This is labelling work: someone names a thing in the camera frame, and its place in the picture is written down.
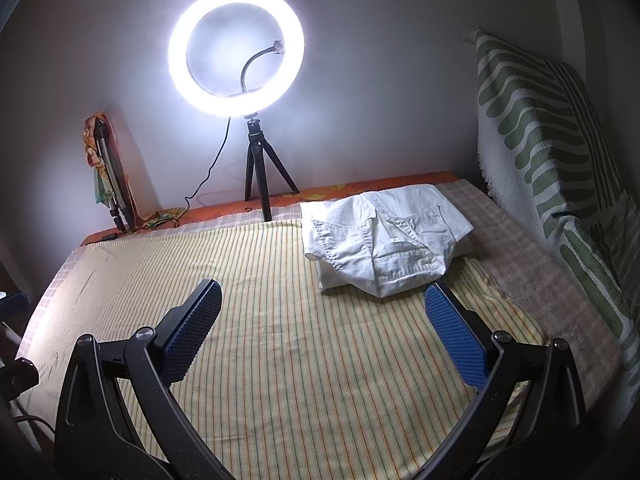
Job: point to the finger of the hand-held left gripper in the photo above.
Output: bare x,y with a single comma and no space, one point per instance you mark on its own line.
12,304
17,380

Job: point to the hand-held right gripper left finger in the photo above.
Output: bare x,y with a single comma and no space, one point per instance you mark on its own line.
192,335

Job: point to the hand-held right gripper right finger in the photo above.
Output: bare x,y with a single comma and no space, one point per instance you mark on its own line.
460,340

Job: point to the white shirt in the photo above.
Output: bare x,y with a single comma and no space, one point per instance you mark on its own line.
380,240

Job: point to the checked bed sheet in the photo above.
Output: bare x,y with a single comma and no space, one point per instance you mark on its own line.
525,260

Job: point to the yellow striped blanket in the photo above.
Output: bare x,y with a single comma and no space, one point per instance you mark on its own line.
300,360

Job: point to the small black box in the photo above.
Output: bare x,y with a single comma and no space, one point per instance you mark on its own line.
108,236

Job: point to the small yellow patterned cloth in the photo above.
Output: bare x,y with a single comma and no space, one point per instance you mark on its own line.
162,217

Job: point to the orange mattress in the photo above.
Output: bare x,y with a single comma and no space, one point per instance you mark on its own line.
325,192

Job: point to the black gooseneck phone holder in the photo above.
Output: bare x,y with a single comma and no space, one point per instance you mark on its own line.
247,72

